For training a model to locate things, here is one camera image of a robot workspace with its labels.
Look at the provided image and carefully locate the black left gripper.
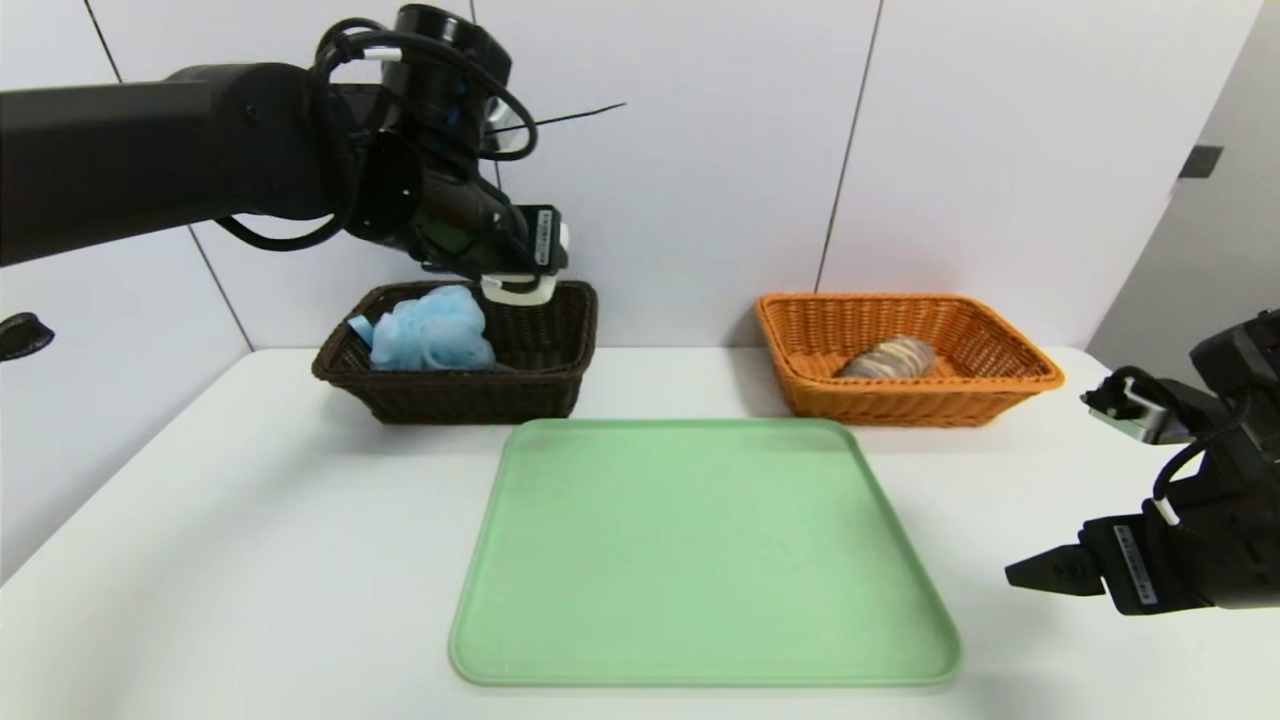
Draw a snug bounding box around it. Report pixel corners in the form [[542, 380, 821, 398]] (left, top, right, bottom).
[[419, 168, 571, 307]]

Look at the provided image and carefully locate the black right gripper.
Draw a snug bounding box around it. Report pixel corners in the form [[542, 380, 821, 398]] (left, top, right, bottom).
[[1004, 498, 1280, 616]]

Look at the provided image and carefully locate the white soap bar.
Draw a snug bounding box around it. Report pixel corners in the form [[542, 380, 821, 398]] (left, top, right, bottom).
[[482, 276, 557, 306]]

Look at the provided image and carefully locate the blue mesh bath loofah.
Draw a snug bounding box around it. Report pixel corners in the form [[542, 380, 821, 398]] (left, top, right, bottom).
[[347, 285, 498, 372]]

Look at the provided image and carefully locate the striped brown bread roll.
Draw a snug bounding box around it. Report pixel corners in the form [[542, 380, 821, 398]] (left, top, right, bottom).
[[835, 335, 938, 380]]

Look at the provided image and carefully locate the dark brown wicker basket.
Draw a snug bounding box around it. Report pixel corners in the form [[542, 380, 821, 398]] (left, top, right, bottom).
[[312, 280, 599, 425]]

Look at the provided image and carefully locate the orange wicker basket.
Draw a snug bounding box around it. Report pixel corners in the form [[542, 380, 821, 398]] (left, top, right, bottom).
[[756, 292, 1066, 428]]

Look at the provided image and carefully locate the light green plastic tray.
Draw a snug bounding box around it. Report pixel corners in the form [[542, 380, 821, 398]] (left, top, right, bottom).
[[449, 417, 963, 688]]

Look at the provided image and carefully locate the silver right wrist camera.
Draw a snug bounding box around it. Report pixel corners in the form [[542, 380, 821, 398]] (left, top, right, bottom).
[[1080, 366, 1199, 446]]

